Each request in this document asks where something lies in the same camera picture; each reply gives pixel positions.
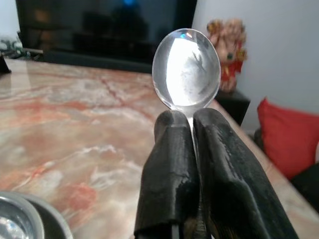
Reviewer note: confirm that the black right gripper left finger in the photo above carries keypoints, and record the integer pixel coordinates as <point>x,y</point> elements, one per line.
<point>167,174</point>

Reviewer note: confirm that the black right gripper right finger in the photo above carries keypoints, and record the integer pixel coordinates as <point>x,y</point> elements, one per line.
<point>229,189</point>

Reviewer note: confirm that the shiny steel spoon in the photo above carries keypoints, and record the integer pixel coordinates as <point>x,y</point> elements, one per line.
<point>184,69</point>

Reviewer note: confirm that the red cushion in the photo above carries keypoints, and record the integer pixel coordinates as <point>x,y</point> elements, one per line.
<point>286,139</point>

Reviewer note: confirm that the black cushion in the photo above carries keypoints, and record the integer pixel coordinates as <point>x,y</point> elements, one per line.
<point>307,185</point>

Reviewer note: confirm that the black side stand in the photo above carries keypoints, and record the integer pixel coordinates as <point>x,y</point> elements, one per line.
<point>235,104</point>

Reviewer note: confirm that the grey steel plate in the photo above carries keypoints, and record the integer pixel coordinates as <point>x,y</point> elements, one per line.
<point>53,219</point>

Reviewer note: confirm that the black soundbar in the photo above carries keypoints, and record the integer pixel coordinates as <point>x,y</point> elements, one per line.
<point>99,61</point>

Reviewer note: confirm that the red gold idol figurine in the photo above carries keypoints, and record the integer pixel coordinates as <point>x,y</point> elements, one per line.
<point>230,54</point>

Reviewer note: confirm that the steel bowl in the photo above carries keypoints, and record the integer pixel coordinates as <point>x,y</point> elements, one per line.
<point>15,219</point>

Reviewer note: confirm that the black flat television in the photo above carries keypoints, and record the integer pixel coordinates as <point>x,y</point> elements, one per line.
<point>99,25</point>

